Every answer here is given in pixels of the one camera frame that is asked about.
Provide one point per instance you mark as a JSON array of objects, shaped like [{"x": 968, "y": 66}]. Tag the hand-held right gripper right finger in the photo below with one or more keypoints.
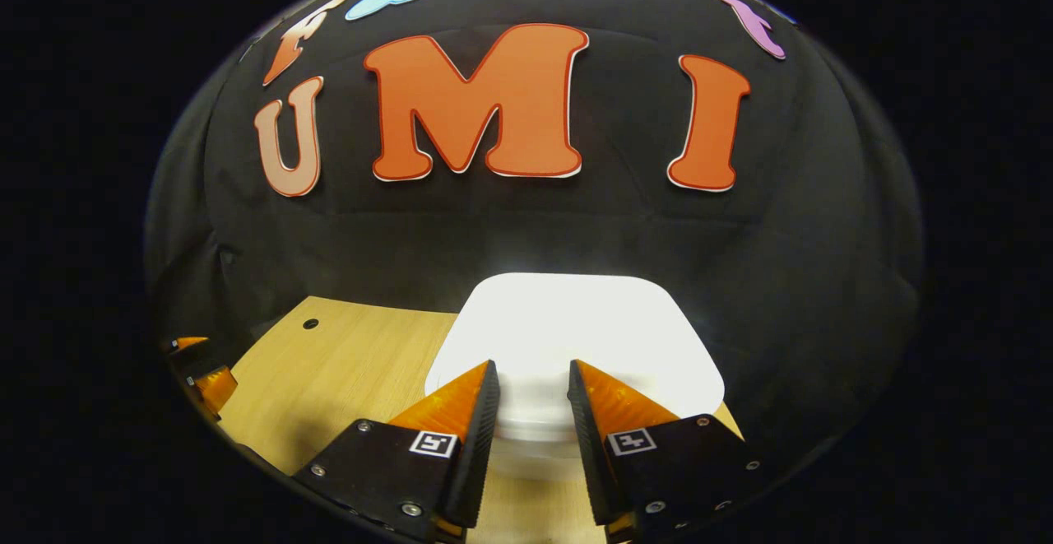
[{"x": 588, "y": 445}]

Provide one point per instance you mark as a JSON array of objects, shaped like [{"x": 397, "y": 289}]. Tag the black backdrop cloth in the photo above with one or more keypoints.
[{"x": 494, "y": 231}]

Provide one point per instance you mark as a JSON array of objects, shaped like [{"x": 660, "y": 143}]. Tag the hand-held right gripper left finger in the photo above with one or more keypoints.
[{"x": 477, "y": 445}]

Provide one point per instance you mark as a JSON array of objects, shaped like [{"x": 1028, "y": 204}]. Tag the wooden desktop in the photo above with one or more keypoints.
[{"x": 329, "y": 371}]

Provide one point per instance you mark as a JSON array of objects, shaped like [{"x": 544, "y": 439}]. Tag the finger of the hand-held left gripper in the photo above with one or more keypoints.
[
  {"x": 187, "y": 343},
  {"x": 218, "y": 383}
]

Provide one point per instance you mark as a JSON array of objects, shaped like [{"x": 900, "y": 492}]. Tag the white desktop garbage bin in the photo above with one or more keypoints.
[{"x": 576, "y": 322}]

